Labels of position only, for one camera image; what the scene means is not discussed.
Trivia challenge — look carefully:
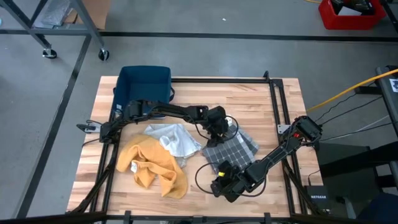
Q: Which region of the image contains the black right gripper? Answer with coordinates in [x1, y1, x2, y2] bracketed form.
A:
[210, 160, 249, 203]

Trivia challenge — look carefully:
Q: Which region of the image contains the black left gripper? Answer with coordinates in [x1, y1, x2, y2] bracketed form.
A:
[206, 105, 231, 148]

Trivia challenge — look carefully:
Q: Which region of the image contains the grey checked towel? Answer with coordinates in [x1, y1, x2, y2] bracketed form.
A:
[201, 119, 260, 174]

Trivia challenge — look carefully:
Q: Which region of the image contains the white towel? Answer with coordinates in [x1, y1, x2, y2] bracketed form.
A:
[143, 123, 203, 169]

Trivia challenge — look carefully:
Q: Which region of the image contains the yellow knit towel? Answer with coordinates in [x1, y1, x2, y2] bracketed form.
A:
[116, 133, 189, 199]

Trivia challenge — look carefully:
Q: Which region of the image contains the dark blue fabric bin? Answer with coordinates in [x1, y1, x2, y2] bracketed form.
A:
[111, 65, 175, 119]

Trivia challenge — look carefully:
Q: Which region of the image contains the dark blue chair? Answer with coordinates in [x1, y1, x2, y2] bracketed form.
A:
[357, 192, 398, 224]

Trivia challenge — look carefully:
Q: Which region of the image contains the brown cardboard box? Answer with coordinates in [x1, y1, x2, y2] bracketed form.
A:
[73, 0, 111, 30]

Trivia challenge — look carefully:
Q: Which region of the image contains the grey metal cart with casters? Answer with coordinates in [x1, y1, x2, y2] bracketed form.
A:
[0, 0, 110, 62]

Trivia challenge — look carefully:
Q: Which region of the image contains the red plastic bin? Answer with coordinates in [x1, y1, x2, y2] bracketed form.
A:
[318, 0, 387, 31]

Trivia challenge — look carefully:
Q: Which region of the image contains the black tool in bin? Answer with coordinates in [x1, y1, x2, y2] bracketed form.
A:
[330, 0, 376, 16]

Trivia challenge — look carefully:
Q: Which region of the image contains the grey foil sheet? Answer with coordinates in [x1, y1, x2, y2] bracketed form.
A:
[33, 0, 74, 29]

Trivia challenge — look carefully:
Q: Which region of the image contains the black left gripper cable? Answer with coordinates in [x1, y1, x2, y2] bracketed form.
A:
[225, 115, 239, 141]

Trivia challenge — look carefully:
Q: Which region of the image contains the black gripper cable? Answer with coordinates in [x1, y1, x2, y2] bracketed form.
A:
[194, 161, 268, 198]
[225, 115, 239, 141]

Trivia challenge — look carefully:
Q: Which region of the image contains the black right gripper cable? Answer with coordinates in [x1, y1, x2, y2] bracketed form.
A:
[194, 161, 268, 198]

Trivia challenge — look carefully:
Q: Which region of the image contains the black aluminium table frame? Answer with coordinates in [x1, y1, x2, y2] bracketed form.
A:
[67, 70, 326, 224]

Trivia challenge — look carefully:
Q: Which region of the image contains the black Netgear network switch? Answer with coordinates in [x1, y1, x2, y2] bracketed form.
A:
[303, 185, 332, 215]

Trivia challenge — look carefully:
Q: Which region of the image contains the yellow cable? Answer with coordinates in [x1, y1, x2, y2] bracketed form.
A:
[307, 68, 398, 113]

